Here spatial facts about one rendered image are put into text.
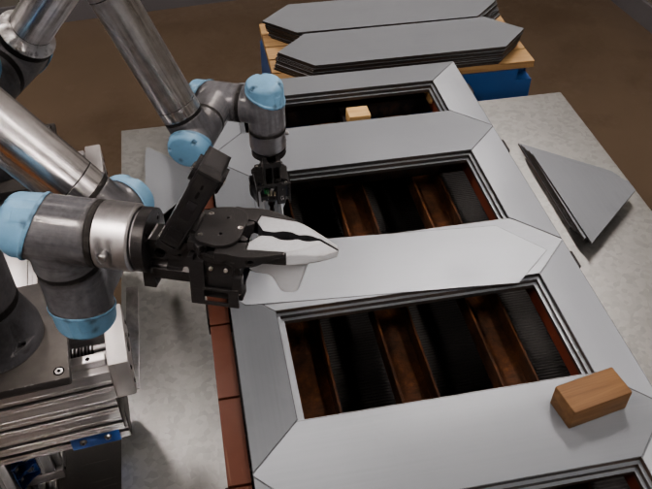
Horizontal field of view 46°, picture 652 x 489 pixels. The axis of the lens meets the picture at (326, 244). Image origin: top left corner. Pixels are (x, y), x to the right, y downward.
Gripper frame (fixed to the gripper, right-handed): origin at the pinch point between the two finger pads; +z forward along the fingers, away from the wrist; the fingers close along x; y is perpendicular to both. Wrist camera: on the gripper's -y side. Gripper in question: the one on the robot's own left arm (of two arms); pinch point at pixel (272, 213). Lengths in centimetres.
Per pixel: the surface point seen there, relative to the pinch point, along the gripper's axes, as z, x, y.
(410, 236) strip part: 2.1, 29.4, 10.9
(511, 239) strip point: 2, 51, 16
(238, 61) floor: 86, 10, -219
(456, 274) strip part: 2.1, 35.7, 24.0
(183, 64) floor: 86, -18, -222
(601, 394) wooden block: -3, 49, 62
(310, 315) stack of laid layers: 4.1, 3.9, 28.0
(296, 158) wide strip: 2.1, 9.2, -22.0
